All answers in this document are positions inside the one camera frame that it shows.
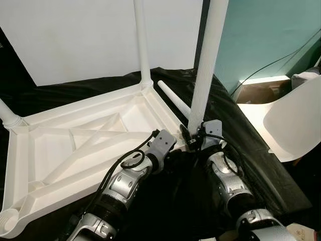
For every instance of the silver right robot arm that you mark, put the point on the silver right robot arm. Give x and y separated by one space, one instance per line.
228 186

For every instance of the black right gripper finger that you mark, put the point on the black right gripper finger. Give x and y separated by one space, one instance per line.
184 133

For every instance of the large white board panel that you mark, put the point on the large white board panel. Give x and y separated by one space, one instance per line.
75 40

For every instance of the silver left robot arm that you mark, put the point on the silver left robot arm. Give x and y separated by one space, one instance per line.
123 186

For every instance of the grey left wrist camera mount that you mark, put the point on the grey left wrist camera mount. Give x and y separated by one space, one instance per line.
163 145

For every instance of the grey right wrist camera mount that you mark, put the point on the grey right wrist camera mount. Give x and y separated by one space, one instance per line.
211 131

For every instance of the white plastic shell chair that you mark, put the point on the white plastic shell chair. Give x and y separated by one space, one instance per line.
296 125

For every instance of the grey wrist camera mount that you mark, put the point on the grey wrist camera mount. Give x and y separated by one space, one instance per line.
163 145
211 131

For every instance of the white shoe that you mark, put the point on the white shoe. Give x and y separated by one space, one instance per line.
301 233

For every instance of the black plastic cover sheet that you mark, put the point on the black plastic cover sheet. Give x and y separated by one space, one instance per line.
261 165

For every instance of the light grey cushion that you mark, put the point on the light grey cushion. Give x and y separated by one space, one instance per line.
307 78

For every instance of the white plastic table top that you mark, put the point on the white plastic table top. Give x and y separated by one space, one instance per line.
75 150

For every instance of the brown box with white rim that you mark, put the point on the brown box with white rim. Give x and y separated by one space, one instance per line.
261 94

